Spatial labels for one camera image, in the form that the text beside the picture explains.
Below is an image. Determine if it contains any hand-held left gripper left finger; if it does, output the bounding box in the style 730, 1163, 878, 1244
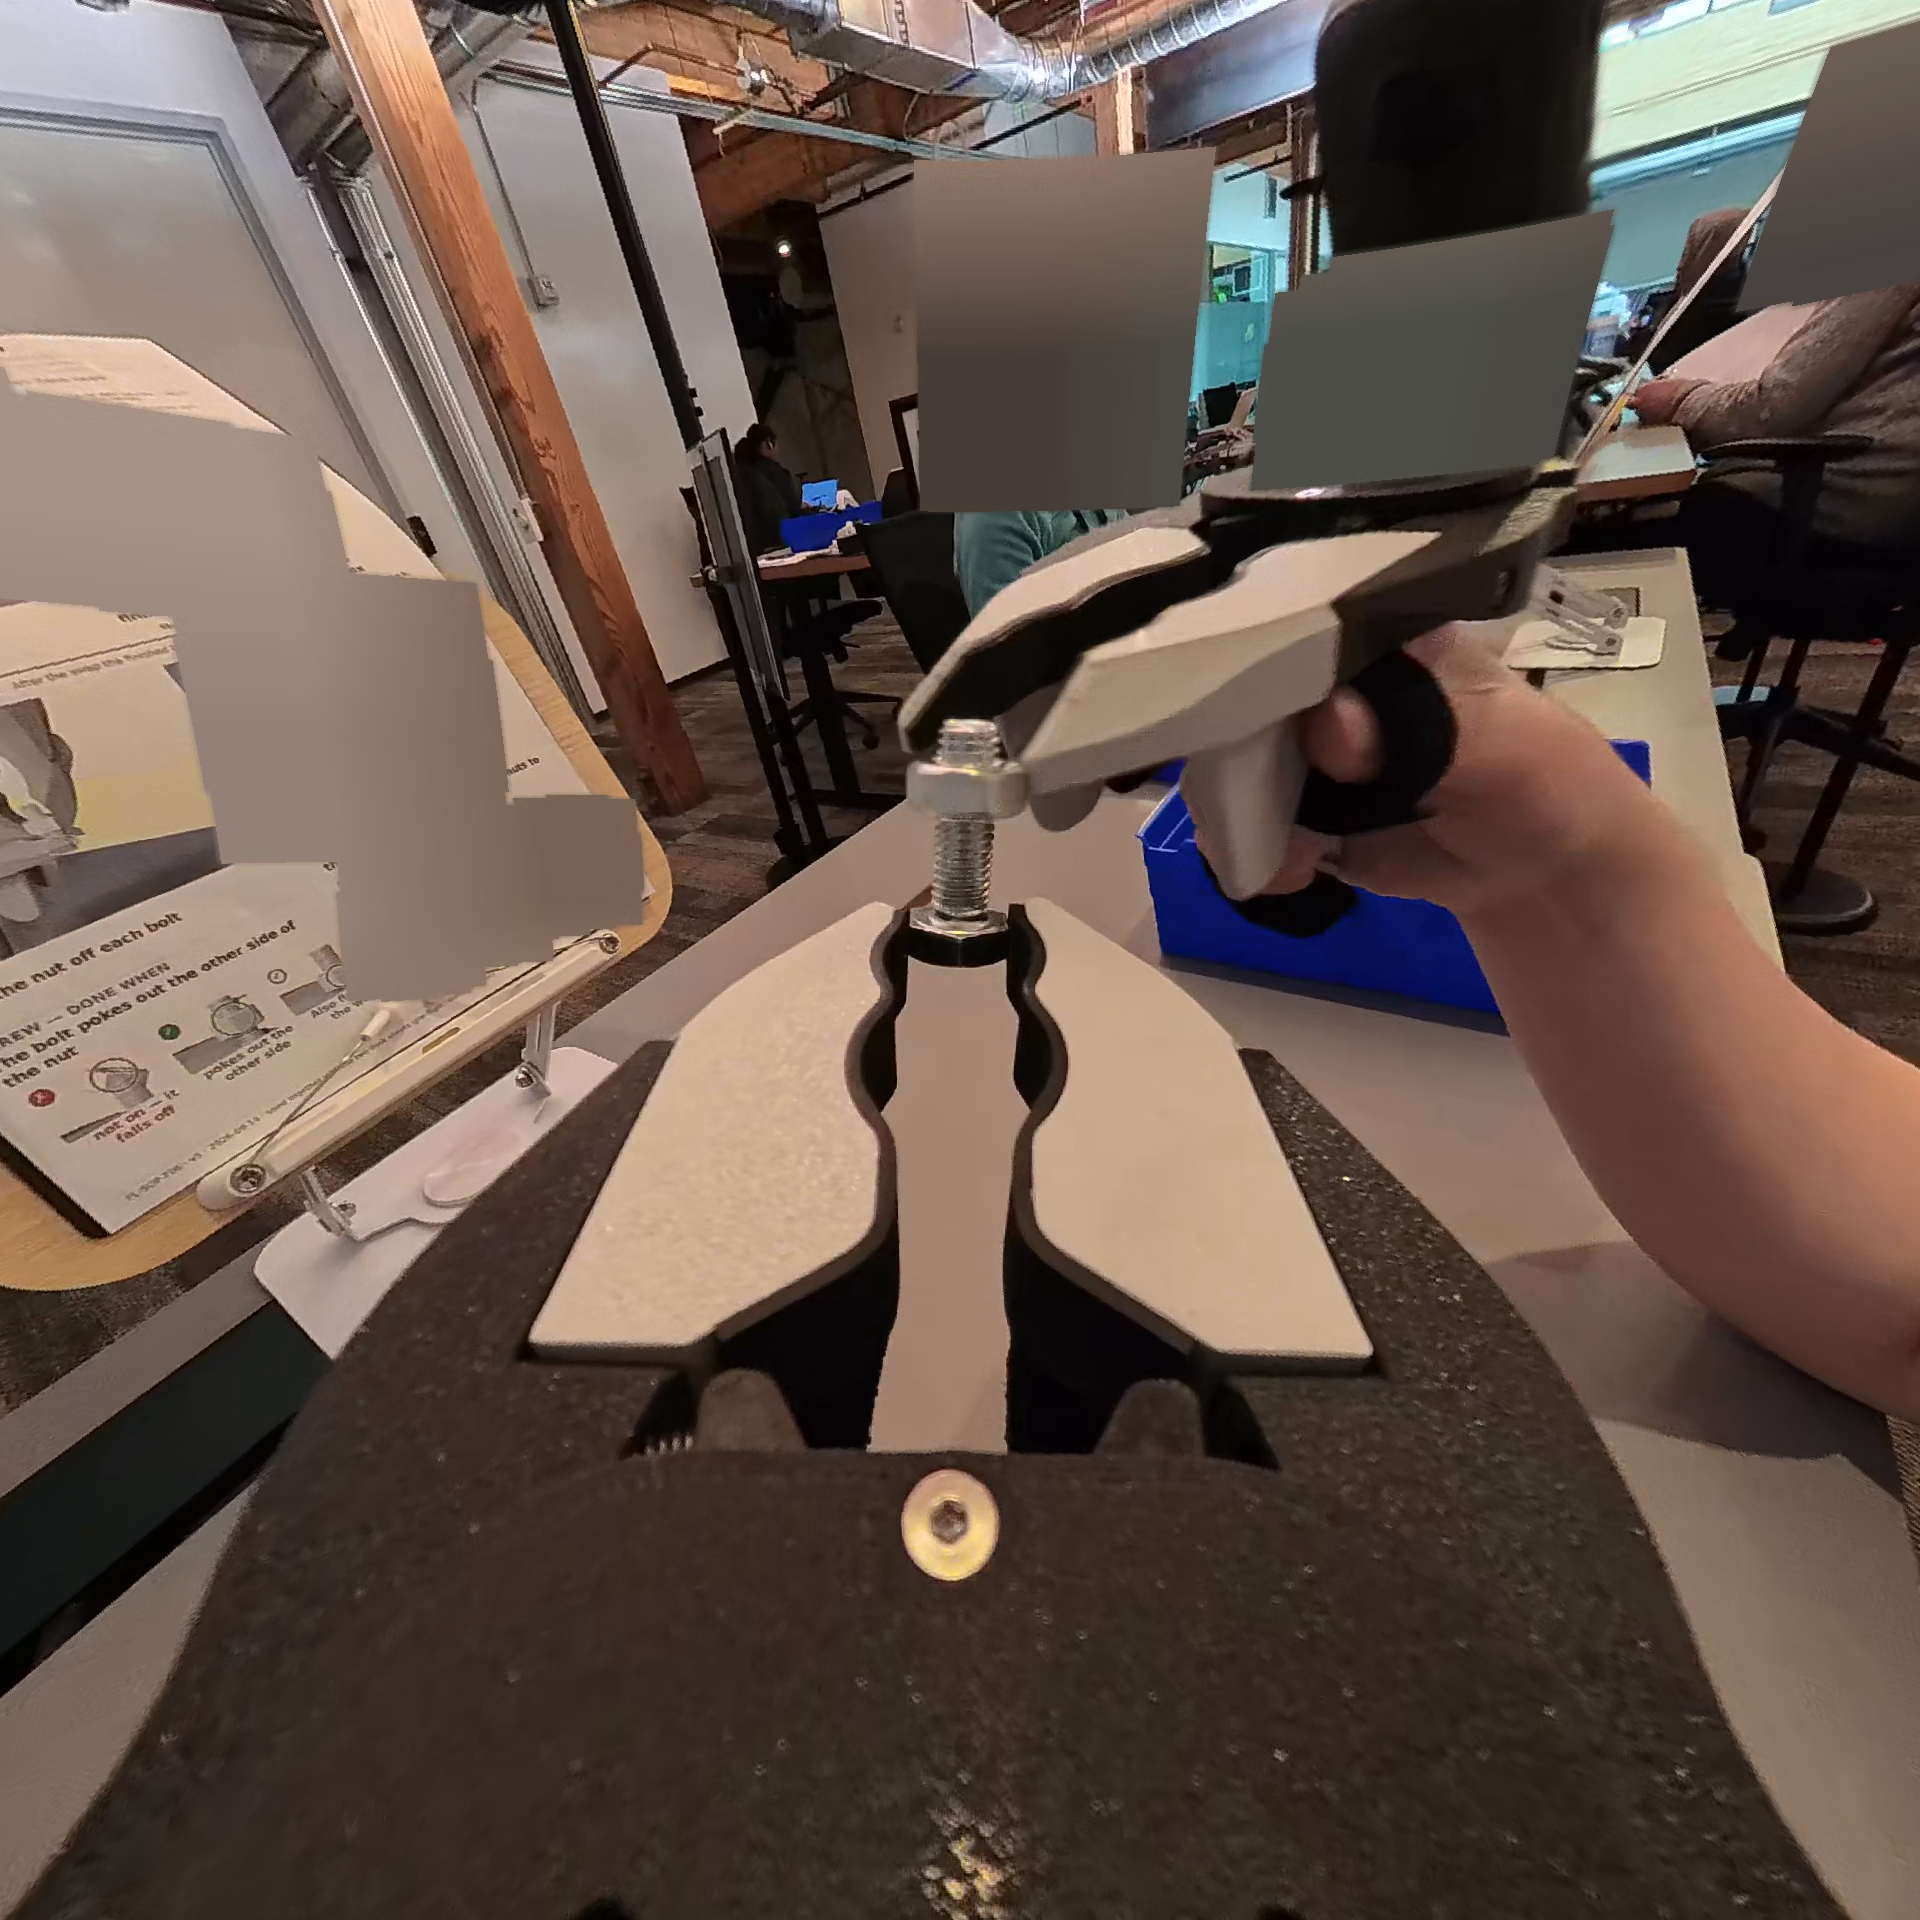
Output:
524, 903, 904, 1449

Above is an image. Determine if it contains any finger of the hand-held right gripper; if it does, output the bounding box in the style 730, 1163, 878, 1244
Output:
895, 526, 1216, 767
984, 534, 1442, 807

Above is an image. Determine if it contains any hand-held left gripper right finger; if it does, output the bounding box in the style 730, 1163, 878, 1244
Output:
1004, 903, 1378, 1452

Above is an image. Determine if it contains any silver hex nut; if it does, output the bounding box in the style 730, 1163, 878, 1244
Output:
906, 721, 1030, 829

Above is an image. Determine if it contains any silver hex bolt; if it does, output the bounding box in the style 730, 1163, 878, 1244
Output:
909, 721, 1016, 969

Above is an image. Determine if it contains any person's right forearm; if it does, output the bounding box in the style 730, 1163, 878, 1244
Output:
1486, 782, 1920, 1427

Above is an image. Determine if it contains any person's right hand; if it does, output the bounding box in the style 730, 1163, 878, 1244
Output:
1262, 615, 1656, 938

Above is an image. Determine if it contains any black office chair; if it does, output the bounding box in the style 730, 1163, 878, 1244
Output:
870, 506, 976, 676
1679, 437, 1920, 938

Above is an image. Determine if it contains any instruction poster board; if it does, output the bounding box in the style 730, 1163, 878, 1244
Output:
0, 332, 676, 1299
1575, 181, 1786, 452

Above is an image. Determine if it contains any black phone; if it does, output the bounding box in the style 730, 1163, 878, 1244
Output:
0, 1292, 332, 1682

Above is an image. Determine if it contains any metal frame stand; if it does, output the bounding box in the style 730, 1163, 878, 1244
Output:
542, 0, 841, 874

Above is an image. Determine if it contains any silver ceiling duct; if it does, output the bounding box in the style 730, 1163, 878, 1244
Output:
706, 0, 1292, 108

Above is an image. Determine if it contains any wooden support post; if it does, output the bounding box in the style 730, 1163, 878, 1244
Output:
316, 0, 713, 818

